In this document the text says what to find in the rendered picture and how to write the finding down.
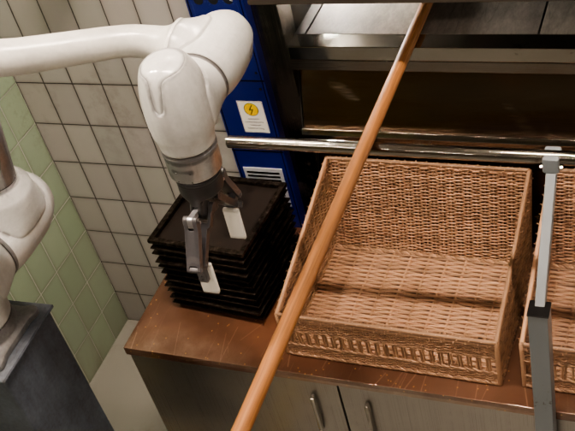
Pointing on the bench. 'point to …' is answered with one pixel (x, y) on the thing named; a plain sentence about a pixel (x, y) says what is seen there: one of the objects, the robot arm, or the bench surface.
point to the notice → (253, 116)
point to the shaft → (261, 382)
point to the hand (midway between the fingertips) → (224, 259)
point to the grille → (264, 174)
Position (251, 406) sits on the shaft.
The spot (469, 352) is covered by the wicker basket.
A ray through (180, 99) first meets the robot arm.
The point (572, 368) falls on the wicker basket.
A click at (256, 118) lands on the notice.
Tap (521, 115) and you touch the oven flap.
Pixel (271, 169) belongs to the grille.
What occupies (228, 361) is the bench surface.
